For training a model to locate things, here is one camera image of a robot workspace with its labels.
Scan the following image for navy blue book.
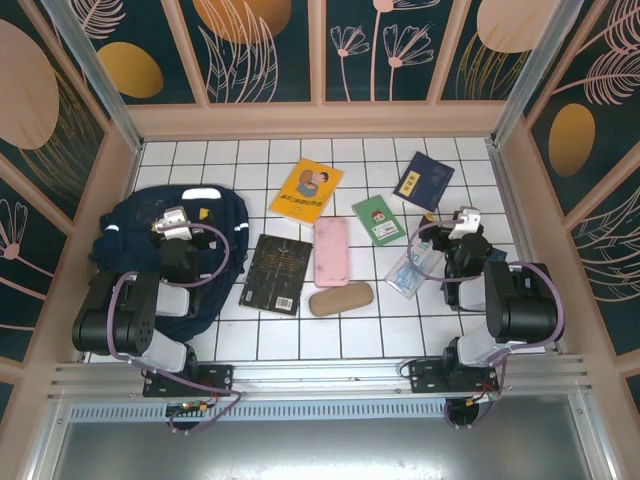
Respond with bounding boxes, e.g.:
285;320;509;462
391;151;456;213

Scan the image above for navy blue backpack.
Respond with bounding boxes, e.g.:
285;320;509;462
89;184;251;346

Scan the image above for green notebook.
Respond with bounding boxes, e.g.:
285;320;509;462
351;195;406;247

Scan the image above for clear plastic pouch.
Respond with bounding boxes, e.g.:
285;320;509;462
383;239;446;301

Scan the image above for black book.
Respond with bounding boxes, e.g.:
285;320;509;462
238;233;315;317

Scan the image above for yellow illustrated book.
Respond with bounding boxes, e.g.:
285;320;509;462
268;157;345;229

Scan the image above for pink pencil case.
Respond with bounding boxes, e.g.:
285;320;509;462
313;216;350;288

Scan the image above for brown glasses case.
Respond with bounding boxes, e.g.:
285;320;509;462
308;281;375;318

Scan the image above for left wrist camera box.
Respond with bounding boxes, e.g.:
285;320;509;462
153;205;194;239

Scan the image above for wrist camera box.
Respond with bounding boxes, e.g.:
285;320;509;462
447;206;484;240
153;205;194;239

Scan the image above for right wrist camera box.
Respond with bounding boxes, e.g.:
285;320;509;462
447;206;484;240

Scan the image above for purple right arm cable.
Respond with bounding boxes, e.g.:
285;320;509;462
407;219;566;431

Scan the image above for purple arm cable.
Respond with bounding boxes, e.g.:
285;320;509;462
407;219;566;431
107;222;244;434

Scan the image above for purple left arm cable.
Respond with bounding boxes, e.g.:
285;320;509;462
107;222;244;434

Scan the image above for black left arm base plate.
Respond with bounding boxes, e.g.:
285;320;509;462
142;362;236;399

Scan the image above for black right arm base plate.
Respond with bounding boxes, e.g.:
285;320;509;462
407;359;501;396

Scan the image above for aluminium corner post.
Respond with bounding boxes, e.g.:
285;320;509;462
42;0;145;152
489;0;584;146

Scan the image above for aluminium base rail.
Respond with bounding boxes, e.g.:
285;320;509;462
47;354;599;401

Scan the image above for slotted metal cable duct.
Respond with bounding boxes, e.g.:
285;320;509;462
67;403;451;421

